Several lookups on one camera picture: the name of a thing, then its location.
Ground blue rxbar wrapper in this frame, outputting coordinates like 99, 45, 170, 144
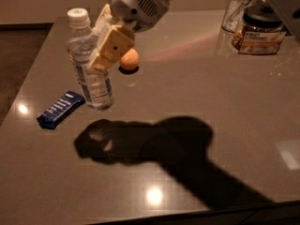
37, 91, 85, 129

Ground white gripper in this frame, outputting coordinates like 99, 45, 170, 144
90, 0, 170, 71

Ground snack jar with black lid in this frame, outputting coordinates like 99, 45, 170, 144
232, 3, 286, 55

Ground clear glass cup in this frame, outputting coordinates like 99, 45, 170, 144
221, 0, 257, 33

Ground clear plastic water bottle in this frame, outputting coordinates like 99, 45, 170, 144
67, 8, 113, 111

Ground orange fruit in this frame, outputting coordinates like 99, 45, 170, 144
119, 49, 140, 70

